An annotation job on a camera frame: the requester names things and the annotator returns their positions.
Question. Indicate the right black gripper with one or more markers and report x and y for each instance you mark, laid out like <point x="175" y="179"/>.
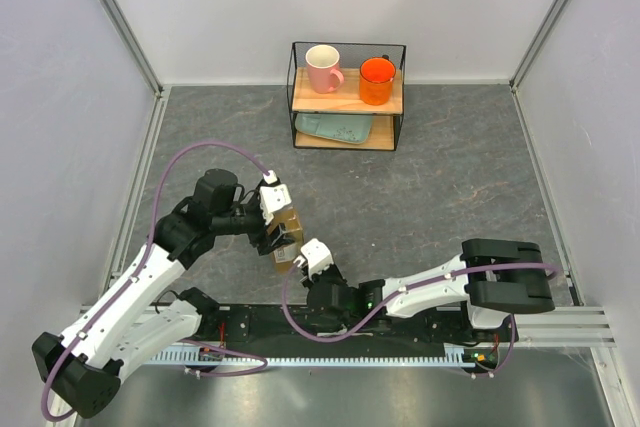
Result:
<point x="327" y="270"/>

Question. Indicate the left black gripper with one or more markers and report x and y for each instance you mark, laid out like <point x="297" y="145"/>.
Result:
<point x="265" y="243"/>

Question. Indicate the brown cardboard express box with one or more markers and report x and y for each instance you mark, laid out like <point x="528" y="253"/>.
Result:
<point x="287" y="222"/>

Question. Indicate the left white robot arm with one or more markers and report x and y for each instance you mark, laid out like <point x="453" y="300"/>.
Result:
<point x="87" y="363"/>

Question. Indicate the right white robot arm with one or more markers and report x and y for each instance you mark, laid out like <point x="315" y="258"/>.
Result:
<point x="491" y="278"/>

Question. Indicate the teal rectangular plate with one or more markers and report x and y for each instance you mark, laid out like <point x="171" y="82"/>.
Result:
<point x="347" y="128"/>

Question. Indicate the pink ceramic mug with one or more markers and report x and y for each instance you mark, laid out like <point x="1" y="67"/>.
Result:
<point x="323" y="68"/>

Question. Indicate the orange glass cup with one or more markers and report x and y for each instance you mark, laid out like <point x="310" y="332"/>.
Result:
<point x="376" y="80"/>

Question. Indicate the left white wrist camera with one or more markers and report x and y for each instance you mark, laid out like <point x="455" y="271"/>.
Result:
<point x="274" y="196"/>

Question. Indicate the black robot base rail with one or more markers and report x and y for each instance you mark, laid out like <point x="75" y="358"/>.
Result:
<point x="262" y="329"/>

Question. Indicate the slotted cable duct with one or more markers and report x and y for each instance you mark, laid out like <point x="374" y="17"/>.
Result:
<point x="193" y="356"/>

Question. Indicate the black wire wooden shelf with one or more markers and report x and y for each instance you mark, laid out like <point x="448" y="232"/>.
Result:
<point x="301" y="98"/>

